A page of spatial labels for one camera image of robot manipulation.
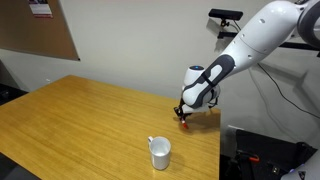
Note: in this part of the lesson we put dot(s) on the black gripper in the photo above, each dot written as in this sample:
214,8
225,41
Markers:
182,106

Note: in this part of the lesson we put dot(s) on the red Expo marker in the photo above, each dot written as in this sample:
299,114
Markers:
185,125

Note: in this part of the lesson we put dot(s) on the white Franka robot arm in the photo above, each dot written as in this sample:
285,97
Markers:
260,36

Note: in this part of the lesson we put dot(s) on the white mug cup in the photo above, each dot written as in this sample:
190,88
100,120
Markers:
160,153

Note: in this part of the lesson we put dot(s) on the orange black clamp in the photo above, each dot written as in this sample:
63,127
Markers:
250,157

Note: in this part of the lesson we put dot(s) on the brown cork board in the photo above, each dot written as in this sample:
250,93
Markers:
36,33

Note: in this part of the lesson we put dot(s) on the red white paper notice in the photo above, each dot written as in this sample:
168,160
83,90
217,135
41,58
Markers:
40,8

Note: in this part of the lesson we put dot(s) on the white wall outlet box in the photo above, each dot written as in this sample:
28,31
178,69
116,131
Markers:
233,131

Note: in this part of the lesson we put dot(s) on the black stereo camera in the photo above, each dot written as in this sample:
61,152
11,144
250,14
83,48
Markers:
226,14

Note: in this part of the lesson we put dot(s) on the black camera mounting bar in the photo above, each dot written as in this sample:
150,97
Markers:
300,45

